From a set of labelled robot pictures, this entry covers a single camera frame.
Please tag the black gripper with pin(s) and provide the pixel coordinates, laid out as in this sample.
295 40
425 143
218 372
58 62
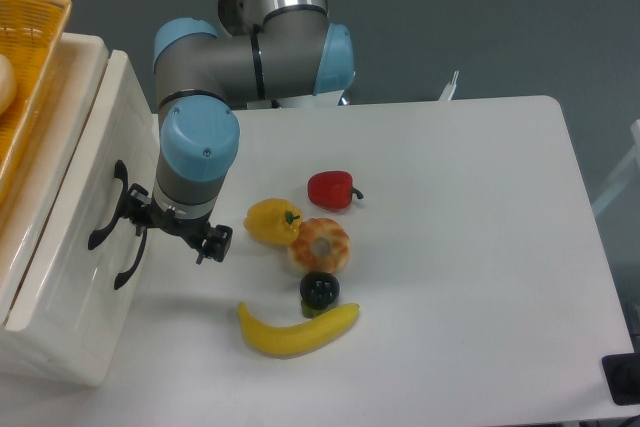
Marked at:
210 242

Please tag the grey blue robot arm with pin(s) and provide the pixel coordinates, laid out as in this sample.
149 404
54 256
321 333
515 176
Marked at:
286 49

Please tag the white drawer cabinet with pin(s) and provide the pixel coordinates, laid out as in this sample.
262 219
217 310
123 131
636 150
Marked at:
49 349

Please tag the yellow bell pepper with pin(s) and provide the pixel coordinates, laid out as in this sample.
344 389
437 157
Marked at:
273 221

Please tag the black grape bunch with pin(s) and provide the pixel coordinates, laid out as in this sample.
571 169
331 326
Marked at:
318 291

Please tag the yellow banana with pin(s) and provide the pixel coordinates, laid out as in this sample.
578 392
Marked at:
299 339

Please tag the red bell pepper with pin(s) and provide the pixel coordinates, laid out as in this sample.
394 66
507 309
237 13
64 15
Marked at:
332 190

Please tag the yellow wicker basket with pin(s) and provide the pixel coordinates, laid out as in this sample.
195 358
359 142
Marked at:
30 33

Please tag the black device at edge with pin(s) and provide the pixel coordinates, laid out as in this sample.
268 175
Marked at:
622 377

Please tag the black lower drawer handle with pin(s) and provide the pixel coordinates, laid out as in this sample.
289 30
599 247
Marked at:
122 278

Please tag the white table frame bracket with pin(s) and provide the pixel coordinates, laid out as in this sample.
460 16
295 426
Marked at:
449 90

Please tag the white chair frame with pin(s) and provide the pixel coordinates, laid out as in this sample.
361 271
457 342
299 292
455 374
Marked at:
625 172

